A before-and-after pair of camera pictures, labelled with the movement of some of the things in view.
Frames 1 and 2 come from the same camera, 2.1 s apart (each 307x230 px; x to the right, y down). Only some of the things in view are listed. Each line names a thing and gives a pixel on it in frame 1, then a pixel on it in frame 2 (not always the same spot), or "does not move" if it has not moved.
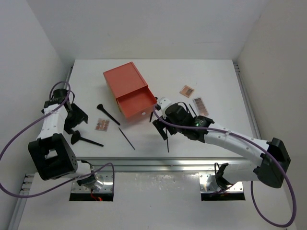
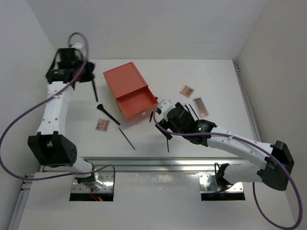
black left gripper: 79,116 -> 79,61
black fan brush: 76,137 -> 88,75
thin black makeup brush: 126,138 does not move
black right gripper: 160,128 does not move
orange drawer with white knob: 137,104 does not move
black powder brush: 100,107 does not move
